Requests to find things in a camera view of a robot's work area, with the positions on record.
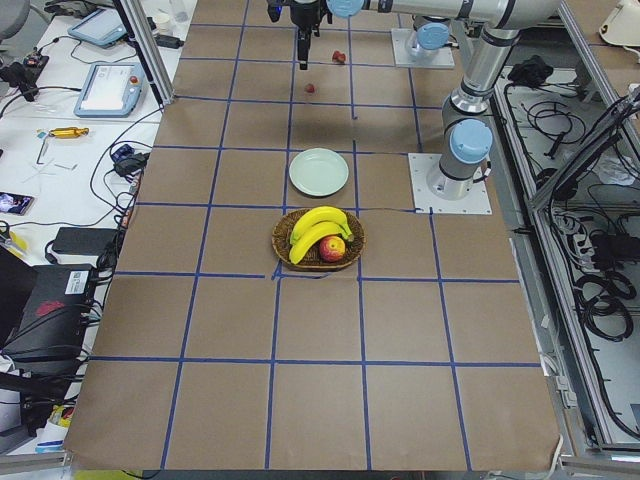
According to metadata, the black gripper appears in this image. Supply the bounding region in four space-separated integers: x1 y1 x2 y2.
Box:
267 0 333 70

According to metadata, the pale green plate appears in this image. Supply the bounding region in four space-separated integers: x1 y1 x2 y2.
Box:
289 148 349 197

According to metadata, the white paper cup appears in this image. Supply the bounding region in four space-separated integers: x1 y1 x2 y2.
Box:
152 12 173 36

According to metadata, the yellow banana bunch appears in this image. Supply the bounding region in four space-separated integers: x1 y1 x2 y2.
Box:
289 206 353 264

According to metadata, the near teach pendant blue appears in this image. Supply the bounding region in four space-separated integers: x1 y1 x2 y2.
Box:
74 62 145 118

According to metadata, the teach pendant blue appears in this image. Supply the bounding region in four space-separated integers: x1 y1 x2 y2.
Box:
74 62 145 118
68 8 126 47

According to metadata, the far teach pendant blue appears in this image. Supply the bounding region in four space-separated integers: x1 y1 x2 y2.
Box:
68 8 126 47

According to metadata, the red yellow apple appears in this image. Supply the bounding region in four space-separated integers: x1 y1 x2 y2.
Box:
319 235 346 263

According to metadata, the brown wicker basket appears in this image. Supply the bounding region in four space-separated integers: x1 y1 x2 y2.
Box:
272 208 366 271

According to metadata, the black power adapter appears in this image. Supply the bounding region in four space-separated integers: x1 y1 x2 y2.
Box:
52 227 116 256

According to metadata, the smartphone on table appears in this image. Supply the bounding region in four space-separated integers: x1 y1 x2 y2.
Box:
0 192 35 216

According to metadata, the black computer box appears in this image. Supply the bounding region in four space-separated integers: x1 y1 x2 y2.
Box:
1 249 99 358

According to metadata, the aluminium frame post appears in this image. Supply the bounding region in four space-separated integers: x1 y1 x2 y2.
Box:
113 0 174 107

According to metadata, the yellow handle screwdriver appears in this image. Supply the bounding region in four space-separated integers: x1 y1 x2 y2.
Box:
48 126 90 139

